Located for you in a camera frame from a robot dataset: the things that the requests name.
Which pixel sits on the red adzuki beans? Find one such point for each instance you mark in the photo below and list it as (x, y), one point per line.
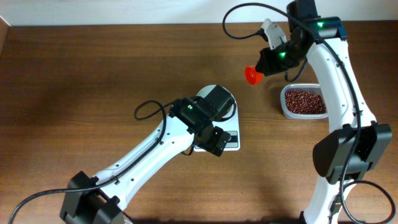
(304, 102)

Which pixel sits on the clear plastic container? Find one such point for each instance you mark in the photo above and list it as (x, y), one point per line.
(314, 88)

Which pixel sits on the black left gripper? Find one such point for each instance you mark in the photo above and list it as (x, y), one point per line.
(209, 144)

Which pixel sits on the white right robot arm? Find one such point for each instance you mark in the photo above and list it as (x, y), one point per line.
(356, 141)

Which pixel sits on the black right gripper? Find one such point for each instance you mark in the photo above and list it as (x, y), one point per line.
(268, 68)

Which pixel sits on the white bowl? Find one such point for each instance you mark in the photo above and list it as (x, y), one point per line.
(217, 95)

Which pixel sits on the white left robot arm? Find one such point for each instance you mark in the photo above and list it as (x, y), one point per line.
(192, 121)

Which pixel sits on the white digital kitchen scale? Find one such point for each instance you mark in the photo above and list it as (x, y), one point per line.
(230, 126)

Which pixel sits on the red measuring scoop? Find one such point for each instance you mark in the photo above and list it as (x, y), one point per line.
(252, 76)

